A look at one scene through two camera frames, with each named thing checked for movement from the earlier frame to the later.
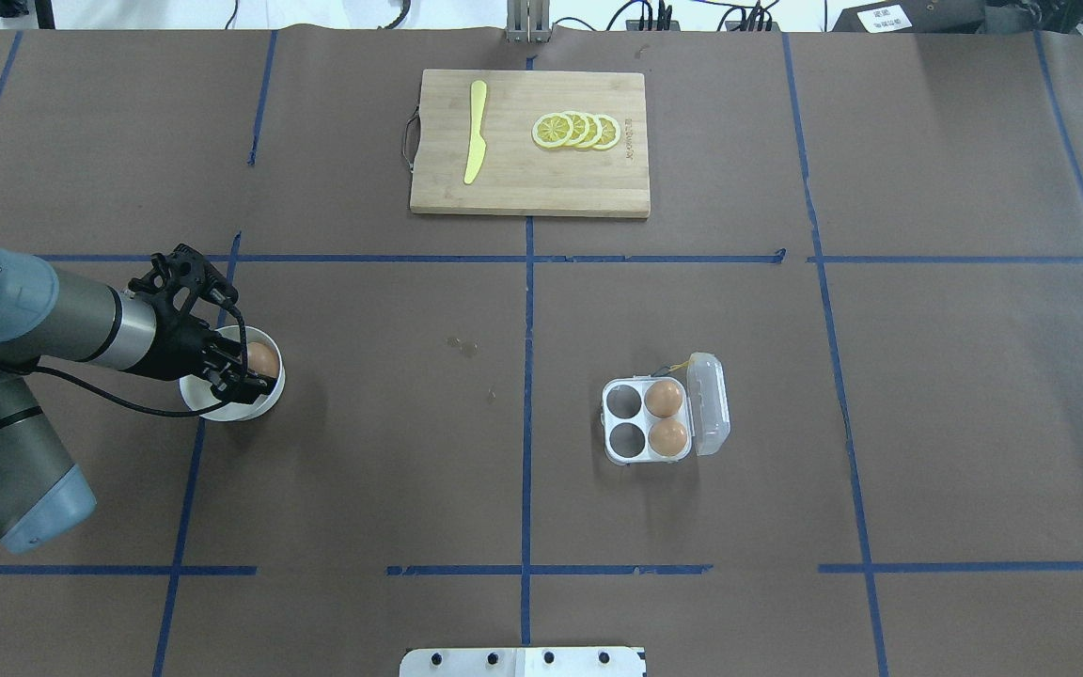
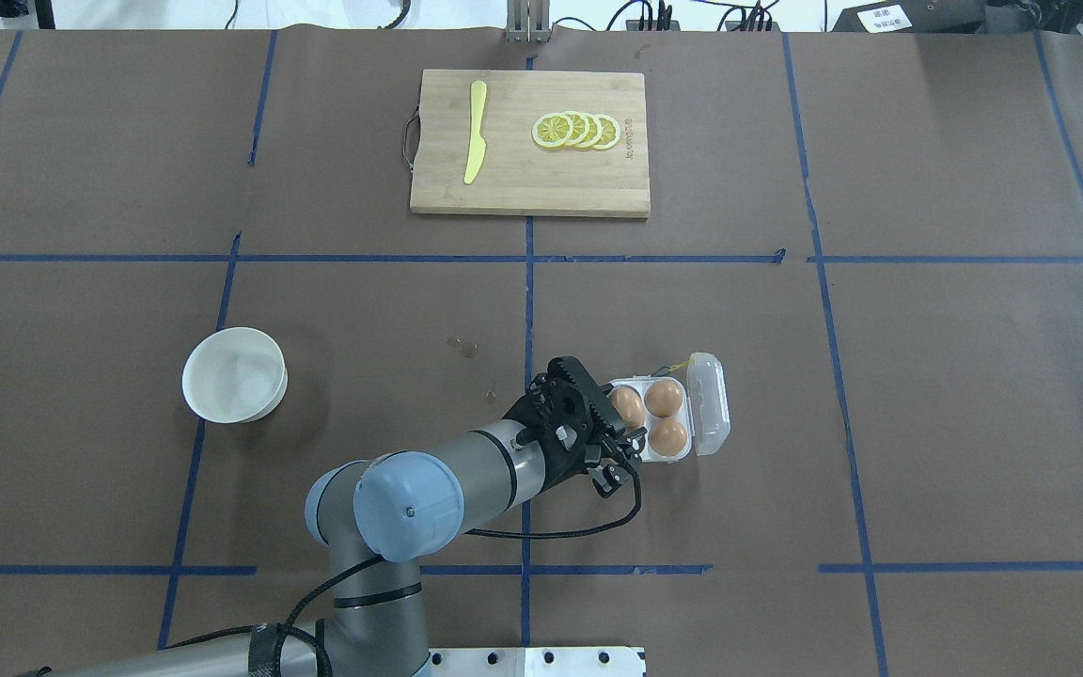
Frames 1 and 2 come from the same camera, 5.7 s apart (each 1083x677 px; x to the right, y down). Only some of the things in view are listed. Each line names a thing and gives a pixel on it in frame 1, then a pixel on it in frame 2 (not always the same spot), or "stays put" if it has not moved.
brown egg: (262, 359) to (629, 406)
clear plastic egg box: (657, 420) stays put
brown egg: (663, 399) stays put
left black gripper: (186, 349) to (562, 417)
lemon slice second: (581, 129) stays put
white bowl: (197, 392) stays put
